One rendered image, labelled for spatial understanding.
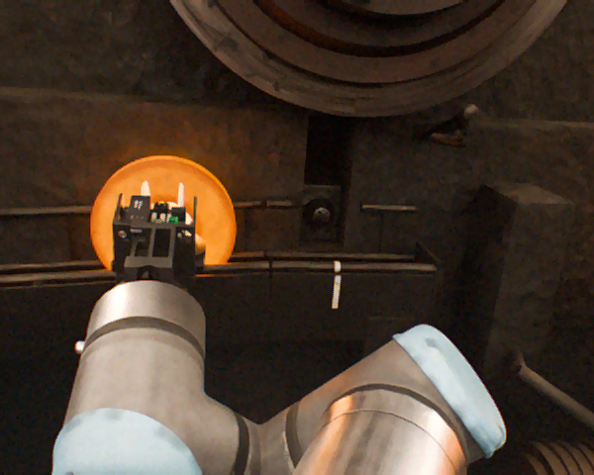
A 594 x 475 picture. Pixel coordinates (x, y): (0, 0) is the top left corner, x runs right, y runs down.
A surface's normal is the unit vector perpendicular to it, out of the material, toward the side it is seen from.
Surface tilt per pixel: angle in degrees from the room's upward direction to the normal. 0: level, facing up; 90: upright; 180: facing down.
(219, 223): 89
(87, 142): 90
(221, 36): 90
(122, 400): 18
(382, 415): 8
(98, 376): 34
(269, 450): 53
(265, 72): 90
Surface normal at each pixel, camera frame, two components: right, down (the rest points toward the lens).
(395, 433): 0.27, -0.93
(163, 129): 0.15, 0.33
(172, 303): 0.58, -0.69
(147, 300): 0.12, -0.81
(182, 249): 0.11, 0.58
